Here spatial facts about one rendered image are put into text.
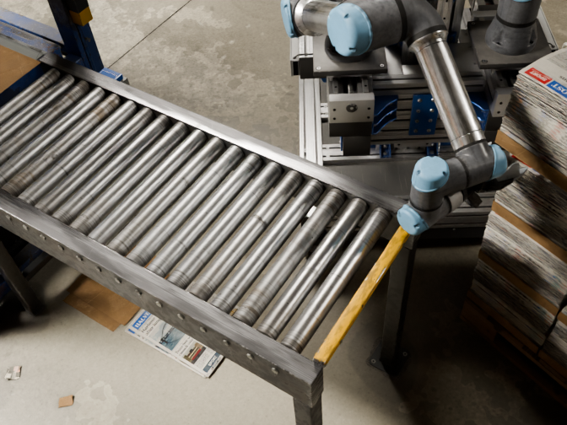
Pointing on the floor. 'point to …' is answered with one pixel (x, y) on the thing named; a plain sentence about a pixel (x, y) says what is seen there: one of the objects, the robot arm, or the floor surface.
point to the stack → (531, 264)
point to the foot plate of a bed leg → (387, 363)
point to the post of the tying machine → (76, 36)
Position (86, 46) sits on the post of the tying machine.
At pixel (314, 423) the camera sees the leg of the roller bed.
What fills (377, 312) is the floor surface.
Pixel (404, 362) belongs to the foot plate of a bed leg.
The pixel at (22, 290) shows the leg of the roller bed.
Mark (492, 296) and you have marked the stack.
